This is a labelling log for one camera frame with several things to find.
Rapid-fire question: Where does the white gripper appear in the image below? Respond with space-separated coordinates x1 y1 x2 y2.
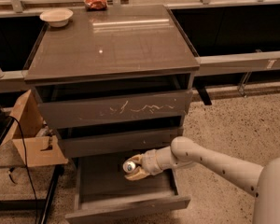
125 147 175 181

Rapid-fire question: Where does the redbull can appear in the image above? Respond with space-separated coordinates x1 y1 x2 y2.
123 161 136 173

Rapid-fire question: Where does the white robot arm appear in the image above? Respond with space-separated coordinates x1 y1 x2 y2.
123 136 280 224

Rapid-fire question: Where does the middle grey drawer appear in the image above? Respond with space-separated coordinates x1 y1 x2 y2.
59 127 184 158

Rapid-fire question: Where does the open bottom grey drawer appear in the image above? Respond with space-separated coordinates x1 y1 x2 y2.
65 150 190 224

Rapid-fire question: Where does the dark grey drawer cabinet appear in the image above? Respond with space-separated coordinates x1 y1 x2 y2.
23 4 201 161

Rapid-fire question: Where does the top grey drawer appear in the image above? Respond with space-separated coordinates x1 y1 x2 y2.
38 90 192 129

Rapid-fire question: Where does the cardboard box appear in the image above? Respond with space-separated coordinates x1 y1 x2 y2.
3 91 68 167

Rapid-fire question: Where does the white bowl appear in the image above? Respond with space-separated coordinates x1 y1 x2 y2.
40 8 74 28

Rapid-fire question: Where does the red snack bag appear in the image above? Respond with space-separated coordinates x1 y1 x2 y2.
84 0 107 10

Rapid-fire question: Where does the black cable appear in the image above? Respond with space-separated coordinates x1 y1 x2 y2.
7 115 41 224

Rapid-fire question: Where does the black metal cart frame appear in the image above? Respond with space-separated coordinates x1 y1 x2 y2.
0 109 64 224

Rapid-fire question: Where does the grey window ledge rail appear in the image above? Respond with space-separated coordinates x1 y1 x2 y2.
196 50 280 77

